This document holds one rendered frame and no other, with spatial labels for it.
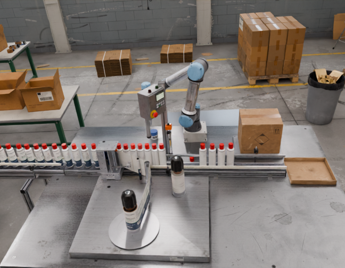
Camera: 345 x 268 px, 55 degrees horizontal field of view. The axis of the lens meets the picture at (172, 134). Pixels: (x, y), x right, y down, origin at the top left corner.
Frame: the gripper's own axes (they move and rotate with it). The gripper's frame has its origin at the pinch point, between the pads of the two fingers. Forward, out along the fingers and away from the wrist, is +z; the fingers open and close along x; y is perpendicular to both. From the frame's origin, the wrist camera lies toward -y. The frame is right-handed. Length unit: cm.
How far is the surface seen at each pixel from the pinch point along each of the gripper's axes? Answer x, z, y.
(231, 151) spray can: 53, -4, -60
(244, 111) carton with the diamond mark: 12, -12, -75
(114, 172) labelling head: 60, 6, 23
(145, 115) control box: 45, -32, -1
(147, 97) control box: 47, -47, -4
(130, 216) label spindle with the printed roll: 110, -4, 5
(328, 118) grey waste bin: -137, 90, -215
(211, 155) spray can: 52, -1, -46
